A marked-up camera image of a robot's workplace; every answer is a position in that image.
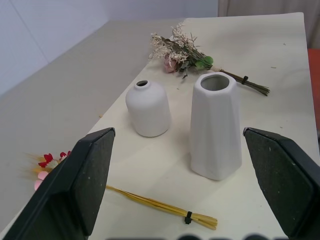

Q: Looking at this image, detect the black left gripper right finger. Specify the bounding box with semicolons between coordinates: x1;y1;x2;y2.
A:
243;126;320;240

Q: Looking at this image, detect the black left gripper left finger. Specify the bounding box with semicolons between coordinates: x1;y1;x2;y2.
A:
0;127;116;240

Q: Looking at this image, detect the tall white faceted vase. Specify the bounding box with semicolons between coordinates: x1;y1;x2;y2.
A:
189;72;243;181

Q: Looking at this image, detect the short white round vase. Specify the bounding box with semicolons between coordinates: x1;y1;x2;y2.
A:
125;79;173;138

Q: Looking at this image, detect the red yellow straw flower bouquet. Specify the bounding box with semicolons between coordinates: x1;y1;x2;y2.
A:
26;150;218;230

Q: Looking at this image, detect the red object at table edge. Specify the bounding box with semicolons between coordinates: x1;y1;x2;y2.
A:
307;48;320;109

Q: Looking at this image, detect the dried pink flower bouquet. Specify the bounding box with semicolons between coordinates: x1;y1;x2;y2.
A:
148;22;271;97

